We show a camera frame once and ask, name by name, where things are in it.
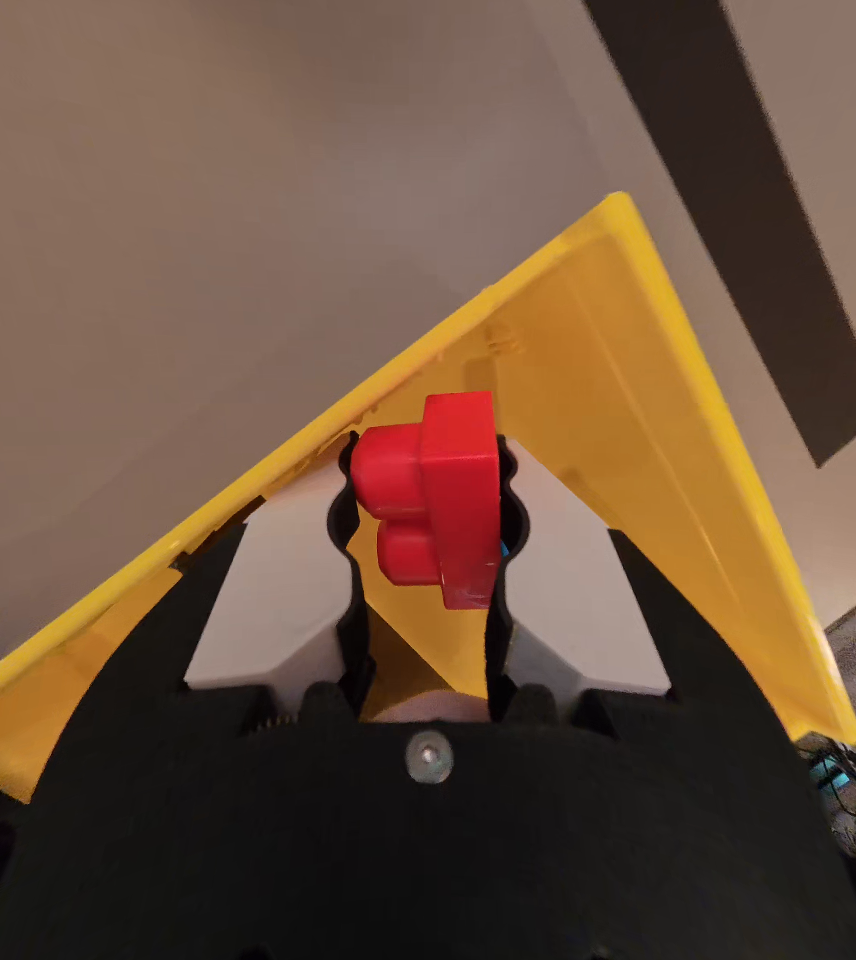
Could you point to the red toy brick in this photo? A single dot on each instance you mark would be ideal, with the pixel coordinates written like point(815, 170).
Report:
point(458, 487)

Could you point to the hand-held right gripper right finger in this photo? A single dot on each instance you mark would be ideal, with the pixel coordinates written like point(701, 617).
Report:
point(578, 600)

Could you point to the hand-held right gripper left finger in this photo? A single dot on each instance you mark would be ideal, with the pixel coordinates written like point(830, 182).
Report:
point(270, 600)

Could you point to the yellow plastic bin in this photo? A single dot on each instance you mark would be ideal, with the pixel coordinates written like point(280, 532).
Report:
point(623, 375)

